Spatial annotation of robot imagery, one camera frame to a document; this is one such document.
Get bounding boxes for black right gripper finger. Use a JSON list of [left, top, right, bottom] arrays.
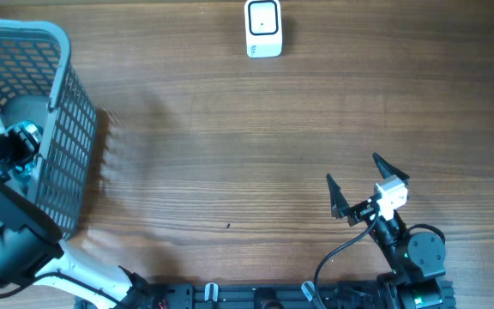
[[372, 152, 410, 180], [326, 173, 350, 219]]

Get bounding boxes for teal mouthwash bottle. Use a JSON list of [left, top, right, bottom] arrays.
[[8, 120, 43, 190]]

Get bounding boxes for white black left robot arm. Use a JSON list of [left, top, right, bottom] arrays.
[[0, 180, 156, 308]]

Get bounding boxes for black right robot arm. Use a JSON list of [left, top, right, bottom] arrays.
[[312, 153, 446, 308]]

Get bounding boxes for white barcode scanner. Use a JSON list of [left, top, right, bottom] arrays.
[[244, 0, 283, 58]]

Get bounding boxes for grey plastic mesh basket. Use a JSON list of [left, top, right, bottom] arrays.
[[0, 20, 98, 239]]

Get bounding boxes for black right camera cable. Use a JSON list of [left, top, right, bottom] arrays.
[[313, 204, 381, 309]]

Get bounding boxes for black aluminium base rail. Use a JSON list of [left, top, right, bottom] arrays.
[[74, 281, 457, 309]]

